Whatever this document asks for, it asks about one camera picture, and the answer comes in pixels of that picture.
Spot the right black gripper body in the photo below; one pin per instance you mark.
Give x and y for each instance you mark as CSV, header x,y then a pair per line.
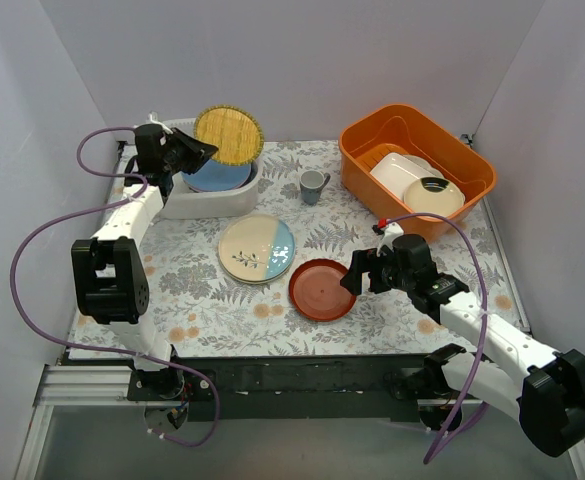
x,y
368,273

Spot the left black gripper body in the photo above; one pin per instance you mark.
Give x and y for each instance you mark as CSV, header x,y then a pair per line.
x,y
181,151

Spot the light blue bear plate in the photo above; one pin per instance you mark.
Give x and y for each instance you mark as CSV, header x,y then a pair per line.
x,y
215,177

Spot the woven bamboo tray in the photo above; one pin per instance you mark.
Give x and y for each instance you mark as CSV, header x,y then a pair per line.
x,y
236,133

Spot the red-brown plastic plate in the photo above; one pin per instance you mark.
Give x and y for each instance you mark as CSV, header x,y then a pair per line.
x,y
316,293

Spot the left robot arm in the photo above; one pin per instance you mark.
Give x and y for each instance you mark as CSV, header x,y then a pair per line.
x,y
110,280

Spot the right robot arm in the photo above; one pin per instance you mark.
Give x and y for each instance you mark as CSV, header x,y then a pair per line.
x,y
533,383

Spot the white plastic bin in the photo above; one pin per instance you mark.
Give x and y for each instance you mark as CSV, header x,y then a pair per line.
x,y
170,197

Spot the white round plate in bin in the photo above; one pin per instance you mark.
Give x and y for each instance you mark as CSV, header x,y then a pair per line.
x,y
424,164

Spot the cream round plate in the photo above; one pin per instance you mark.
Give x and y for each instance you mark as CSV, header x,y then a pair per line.
x,y
434,195

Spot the grey ceramic mug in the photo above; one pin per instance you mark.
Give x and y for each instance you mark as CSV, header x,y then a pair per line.
x,y
312,183

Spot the white rectangular dish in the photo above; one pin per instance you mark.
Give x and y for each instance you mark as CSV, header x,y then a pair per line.
x,y
396,173

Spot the floral table mat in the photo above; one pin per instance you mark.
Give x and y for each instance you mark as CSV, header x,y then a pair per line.
x,y
204,312

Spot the cream and blue plate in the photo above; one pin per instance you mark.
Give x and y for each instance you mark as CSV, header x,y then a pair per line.
x,y
256,248

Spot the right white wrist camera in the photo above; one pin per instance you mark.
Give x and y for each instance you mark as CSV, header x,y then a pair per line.
x,y
388,231

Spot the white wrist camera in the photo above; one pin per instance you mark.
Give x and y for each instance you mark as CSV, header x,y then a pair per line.
x,y
153,119
388,231

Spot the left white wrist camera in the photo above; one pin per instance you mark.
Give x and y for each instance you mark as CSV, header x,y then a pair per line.
x,y
153,119

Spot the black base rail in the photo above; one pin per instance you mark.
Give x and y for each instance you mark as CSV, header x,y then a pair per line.
x,y
396,387

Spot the aluminium frame profile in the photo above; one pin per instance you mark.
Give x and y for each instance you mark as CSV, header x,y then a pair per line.
x,y
62,386

